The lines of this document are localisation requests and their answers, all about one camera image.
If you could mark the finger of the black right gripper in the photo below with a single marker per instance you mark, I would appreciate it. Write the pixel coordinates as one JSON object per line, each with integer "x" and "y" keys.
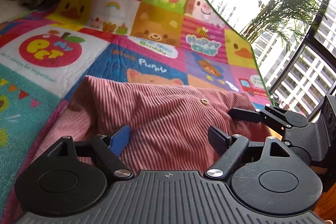
{"x": 276, "y": 118}

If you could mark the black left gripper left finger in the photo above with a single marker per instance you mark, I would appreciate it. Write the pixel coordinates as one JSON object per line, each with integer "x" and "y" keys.
{"x": 72, "y": 176}

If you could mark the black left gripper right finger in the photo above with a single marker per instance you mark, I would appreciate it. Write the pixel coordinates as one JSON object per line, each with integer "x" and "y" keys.
{"x": 268, "y": 177}

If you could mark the pink corduroy garment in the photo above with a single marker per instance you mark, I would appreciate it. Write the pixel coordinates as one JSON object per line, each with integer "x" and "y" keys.
{"x": 168, "y": 123}

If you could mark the green palm plant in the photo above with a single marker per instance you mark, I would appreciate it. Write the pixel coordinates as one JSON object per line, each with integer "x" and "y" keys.
{"x": 290, "y": 20}

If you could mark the colourful cartoon play mat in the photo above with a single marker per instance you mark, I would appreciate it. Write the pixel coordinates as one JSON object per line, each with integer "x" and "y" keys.
{"x": 46, "y": 53}

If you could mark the black window frame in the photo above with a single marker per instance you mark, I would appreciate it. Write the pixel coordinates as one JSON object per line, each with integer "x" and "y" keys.
{"x": 309, "y": 74}

